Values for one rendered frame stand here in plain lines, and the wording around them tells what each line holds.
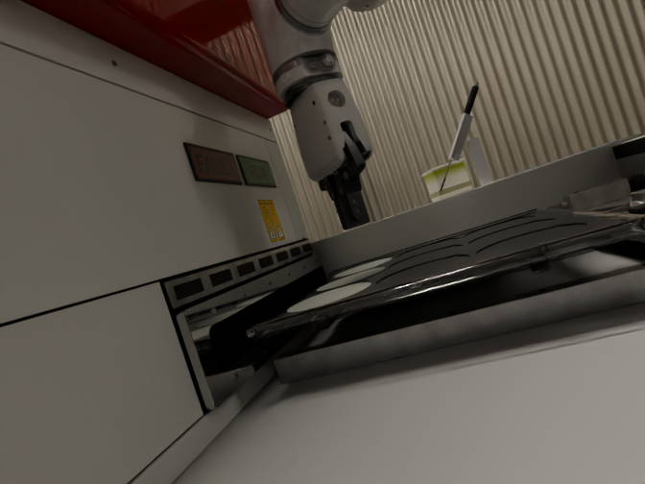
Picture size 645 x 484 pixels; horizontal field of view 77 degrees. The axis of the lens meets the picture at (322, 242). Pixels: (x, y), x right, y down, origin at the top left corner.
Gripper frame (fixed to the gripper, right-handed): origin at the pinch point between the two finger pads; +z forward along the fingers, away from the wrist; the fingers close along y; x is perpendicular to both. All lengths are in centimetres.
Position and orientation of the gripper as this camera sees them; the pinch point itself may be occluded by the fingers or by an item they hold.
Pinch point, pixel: (351, 211)
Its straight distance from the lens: 51.0
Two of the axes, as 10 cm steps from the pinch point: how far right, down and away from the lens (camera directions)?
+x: -8.7, 2.9, -4.1
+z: 3.1, 9.5, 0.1
